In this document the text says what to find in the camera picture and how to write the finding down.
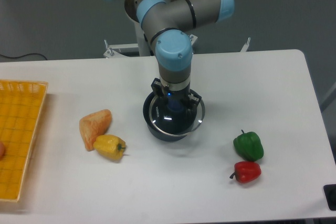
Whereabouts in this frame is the yellow toy bell pepper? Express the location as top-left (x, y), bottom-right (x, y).
top-left (93, 134), bottom-right (126, 161)

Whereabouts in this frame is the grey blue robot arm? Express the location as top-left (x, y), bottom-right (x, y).
top-left (133, 0), bottom-right (235, 109)

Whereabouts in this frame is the dark blue saucepan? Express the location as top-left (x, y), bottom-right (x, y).
top-left (143, 91), bottom-right (197, 142)

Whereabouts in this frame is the glass lid blue knob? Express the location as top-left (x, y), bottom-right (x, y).
top-left (148, 91), bottom-right (206, 135)

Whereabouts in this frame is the red toy bell pepper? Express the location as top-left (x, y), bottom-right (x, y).
top-left (229, 161), bottom-right (261, 184)

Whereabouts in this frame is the white metal base frame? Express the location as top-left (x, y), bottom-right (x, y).
top-left (103, 34), bottom-right (251, 59)

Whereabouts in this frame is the green toy bell pepper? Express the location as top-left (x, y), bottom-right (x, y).
top-left (233, 130), bottom-right (264, 162)

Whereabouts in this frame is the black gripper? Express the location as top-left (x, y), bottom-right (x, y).
top-left (151, 78), bottom-right (202, 112)

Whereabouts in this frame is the yellow woven basket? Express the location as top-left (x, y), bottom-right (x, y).
top-left (1, 79), bottom-right (48, 202)

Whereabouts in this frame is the toy bread piece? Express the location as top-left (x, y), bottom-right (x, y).
top-left (79, 109), bottom-right (112, 151)

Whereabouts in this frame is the black floor cable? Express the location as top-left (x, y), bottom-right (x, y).
top-left (0, 53), bottom-right (48, 60)

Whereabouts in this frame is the black table edge device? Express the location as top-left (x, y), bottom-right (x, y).
top-left (323, 184), bottom-right (336, 211)

